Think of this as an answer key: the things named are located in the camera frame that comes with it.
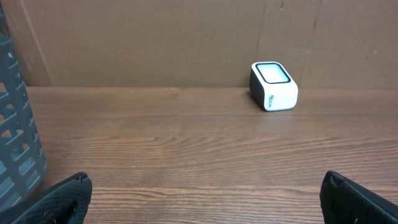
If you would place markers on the grey plastic basket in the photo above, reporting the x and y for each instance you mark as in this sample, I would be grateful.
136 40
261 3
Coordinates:
23 163

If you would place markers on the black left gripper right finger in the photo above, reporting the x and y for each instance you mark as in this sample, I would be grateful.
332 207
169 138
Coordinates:
345 201

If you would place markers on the white barcode scanner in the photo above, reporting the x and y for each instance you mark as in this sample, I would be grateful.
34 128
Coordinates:
271 86

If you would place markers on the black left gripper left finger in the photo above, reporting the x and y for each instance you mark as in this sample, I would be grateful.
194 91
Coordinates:
65 202

